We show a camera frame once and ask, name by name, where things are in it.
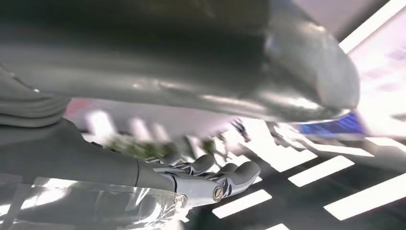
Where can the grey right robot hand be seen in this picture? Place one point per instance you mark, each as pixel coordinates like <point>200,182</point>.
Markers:
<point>190,57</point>

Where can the ceiling light panel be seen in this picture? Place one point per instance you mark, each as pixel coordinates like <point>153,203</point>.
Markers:
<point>320,171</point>
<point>371,25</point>
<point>368,196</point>
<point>241,203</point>

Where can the clear plastic film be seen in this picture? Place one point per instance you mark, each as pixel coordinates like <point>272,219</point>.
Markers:
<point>95,206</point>

